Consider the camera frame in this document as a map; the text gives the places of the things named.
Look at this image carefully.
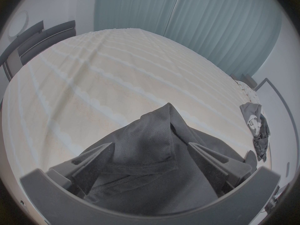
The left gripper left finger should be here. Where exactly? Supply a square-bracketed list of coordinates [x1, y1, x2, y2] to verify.
[48, 142, 115, 196]

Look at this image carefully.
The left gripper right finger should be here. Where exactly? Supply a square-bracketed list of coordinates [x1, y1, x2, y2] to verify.
[187, 142, 253, 198]

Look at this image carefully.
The black T-shirt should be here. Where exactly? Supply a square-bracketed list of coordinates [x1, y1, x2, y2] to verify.
[70, 102, 258, 217]

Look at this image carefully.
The pile of clothes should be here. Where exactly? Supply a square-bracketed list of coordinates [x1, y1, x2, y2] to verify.
[240, 103, 270, 162]

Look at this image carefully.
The bed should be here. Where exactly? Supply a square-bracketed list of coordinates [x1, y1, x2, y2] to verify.
[1, 27, 296, 216]

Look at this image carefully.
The white printed pillow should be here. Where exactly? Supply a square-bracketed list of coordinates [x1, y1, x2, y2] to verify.
[236, 81, 261, 107]

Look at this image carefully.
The grey bedside table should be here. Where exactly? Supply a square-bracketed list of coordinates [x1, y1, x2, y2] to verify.
[230, 74, 257, 89]

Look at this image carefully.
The blue-green curtain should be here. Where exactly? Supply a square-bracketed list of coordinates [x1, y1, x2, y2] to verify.
[94, 0, 184, 35]
[162, 0, 282, 80]

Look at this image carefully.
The round white mirror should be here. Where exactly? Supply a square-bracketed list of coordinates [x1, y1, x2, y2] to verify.
[8, 11, 29, 38]

